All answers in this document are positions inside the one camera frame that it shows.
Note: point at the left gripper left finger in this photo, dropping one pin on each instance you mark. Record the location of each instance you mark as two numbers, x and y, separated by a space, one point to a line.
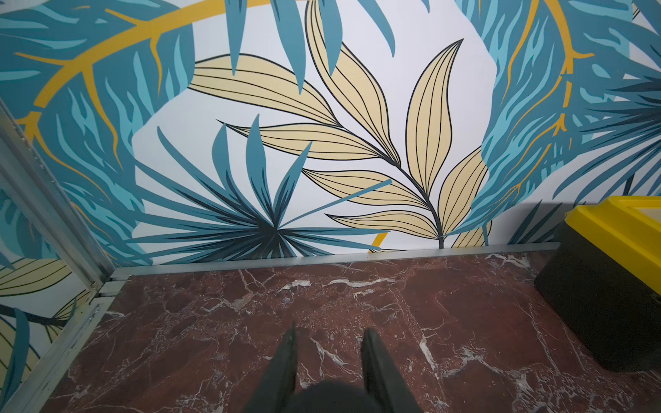
278 383

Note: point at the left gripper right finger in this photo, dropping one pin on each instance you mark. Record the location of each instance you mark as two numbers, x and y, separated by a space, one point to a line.
381 377

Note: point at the yellow and black toolbox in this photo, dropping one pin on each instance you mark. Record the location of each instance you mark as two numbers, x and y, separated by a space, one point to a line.
604 280

